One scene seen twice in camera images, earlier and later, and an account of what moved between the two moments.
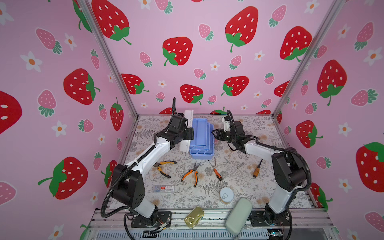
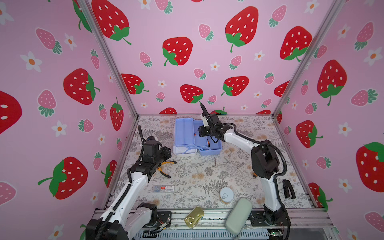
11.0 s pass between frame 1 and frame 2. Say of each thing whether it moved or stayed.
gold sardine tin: stayed
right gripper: moved
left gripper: moved
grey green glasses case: stayed
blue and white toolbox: moved
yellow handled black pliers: stayed
